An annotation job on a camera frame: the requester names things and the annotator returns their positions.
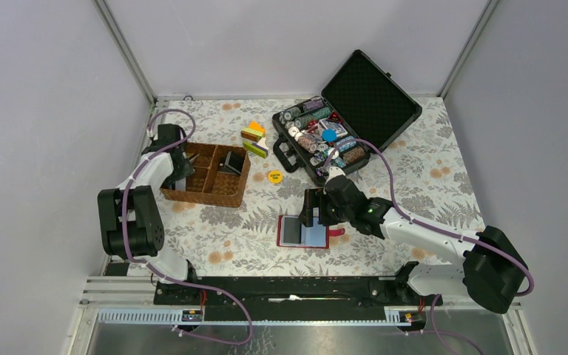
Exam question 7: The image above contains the black VIP card stack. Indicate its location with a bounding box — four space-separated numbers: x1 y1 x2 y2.
217 151 245 176

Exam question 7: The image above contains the single black card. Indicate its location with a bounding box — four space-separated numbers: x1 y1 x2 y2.
281 216 301 245

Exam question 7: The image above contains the red card holder wallet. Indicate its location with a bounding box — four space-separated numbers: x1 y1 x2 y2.
277 215 345 249

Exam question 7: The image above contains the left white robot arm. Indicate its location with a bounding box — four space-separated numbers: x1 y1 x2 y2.
97 124 200 304

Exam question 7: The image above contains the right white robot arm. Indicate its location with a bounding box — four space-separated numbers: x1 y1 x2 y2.
299 175 534 314

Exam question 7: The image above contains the playing card deck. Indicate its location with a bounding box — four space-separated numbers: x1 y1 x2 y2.
319 118 348 140

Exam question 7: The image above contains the brown wicker basket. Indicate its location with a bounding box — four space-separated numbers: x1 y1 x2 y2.
160 143 251 208

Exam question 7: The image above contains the blue dealer chip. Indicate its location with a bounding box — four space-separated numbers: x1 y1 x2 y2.
322 129 338 143

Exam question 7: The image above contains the yellow big blind button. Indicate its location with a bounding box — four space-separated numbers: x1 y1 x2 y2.
267 170 283 184

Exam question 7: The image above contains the green purple toy block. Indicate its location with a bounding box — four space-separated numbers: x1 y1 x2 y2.
243 138 269 158

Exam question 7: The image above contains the orange brown toy block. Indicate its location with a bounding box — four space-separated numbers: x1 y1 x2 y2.
240 121 266 143

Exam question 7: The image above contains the floral tablecloth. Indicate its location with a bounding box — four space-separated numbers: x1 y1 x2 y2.
158 98 484 276

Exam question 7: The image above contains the black poker chip case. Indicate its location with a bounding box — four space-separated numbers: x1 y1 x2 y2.
272 50 422 186

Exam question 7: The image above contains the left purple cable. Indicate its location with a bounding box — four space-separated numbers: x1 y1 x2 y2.
120 108 256 348

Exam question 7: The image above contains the purple cable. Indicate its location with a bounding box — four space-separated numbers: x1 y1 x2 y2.
319 138 535 355
120 108 256 348

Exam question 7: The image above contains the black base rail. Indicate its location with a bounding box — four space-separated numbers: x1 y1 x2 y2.
153 262 434 323

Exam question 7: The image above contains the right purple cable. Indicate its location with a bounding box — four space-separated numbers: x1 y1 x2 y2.
319 138 535 355

